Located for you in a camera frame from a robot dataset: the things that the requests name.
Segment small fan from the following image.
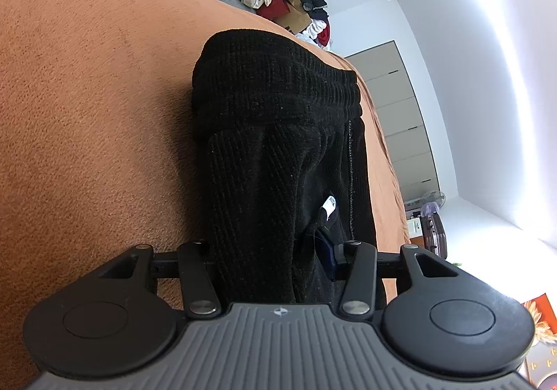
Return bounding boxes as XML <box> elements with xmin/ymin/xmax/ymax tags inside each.
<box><xmin>419</xmin><ymin>190</ymin><xmax>447</xmax><ymax>217</ymax></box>

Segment cardboard box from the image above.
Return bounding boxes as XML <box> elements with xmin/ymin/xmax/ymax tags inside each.
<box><xmin>275</xmin><ymin>0</ymin><xmax>313</xmax><ymax>37</ymax></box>

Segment black pants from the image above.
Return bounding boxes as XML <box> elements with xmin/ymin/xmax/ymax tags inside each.
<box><xmin>190</xmin><ymin>28</ymin><xmax>387</xmax><ymax>311</ymax></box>

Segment orange printed poster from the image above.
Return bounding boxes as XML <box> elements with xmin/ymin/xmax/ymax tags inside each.
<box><xmin>516</xmin><ymin>293</ymin><xmax>557</xmax><ymax>390</ymax></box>

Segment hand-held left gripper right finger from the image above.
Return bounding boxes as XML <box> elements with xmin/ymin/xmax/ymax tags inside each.
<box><xmin>314</xmin><ymin>226</ymin><xmax>458</xmax><ymax>321</ymax></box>

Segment white and red clothes pile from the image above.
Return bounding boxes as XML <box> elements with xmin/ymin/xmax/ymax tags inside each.
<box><xmin>298</xmin><ymin>7</ymin><xmax>332</xmax><ymax>49</ymax></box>

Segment orange blanket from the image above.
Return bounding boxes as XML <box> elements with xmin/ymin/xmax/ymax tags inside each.
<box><xmin>0</xmin><ymin>0</ymin><xmax>411</xmax><ymax>384</ymax></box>

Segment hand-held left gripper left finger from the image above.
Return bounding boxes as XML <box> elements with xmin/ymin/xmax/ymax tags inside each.
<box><xmin>96</xmin><ymin>241</ymin><xmax>222</xmax><ymax>318</ymax></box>

